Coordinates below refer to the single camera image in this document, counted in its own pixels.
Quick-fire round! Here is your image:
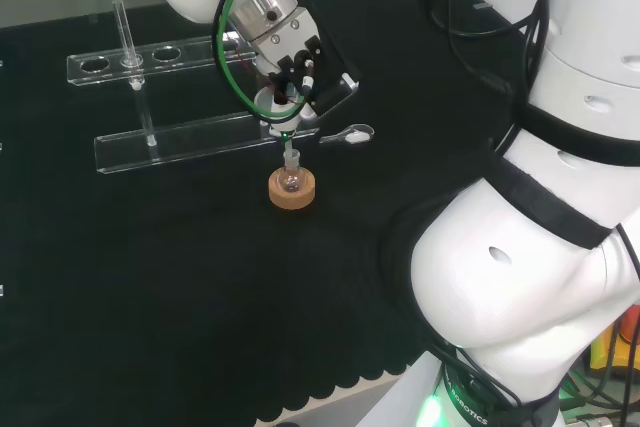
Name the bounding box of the white plastic funnel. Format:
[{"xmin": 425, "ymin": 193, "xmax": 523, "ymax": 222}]
[{"xmin": 253, "ymin": 86, "xmax": 306, "ymax": 164}]

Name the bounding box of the clear round-bottom flask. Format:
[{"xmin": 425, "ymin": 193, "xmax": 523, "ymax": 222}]
[{"xmin": 279, "ymin": 149, "xmax": 305, "ymax": 194}]

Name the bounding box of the clear glass weighing funnel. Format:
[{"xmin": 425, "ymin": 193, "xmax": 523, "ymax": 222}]
[{"xmin": 318, "ymin": 122, "xmax": 377, "ymax": 147}]

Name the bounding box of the clear acrylic funnel stand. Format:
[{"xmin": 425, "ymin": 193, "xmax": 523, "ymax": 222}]
[{"xmin": 65, "ymin": 0, "xmax": 322, "ymax": 176}]

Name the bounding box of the black bench cloth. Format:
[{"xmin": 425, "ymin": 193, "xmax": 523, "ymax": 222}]
[{"xmin": 0, "ymin": 0, "xmax": 531, "ymax": 427}]

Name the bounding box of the cork ring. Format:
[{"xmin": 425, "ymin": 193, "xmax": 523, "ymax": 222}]
[{"xmin": 267, "ymin": 166, "xmax": 318, "ymax": 212}]

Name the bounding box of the green cable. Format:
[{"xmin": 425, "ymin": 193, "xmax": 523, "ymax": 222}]
[{"xmin": 211, "ymin": 0, "xmax": 307, "ymax": 124}]

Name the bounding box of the black cable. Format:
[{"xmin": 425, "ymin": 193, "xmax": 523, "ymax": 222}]
[{"xmin": 397, "ymin": 0, "xmax": 554, "ymax": 93}]

